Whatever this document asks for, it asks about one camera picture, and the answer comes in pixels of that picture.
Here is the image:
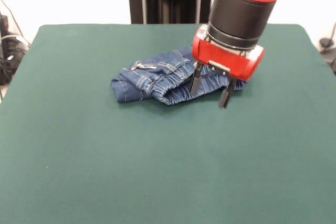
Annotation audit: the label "black cable with plug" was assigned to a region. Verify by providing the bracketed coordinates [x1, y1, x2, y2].
[319, 22, 336, 75]

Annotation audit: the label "black cable bundle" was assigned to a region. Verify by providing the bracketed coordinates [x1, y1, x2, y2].
[0, 14, 30, 86]

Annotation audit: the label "blue denim jeans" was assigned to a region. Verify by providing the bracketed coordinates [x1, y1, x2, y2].
[110, 45, 249, 105]

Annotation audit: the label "dark green table cloth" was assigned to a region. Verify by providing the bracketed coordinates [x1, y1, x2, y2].
[0, 24, 336, 224]

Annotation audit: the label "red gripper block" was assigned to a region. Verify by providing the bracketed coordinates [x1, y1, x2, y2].
[190, 28, 265, 109]

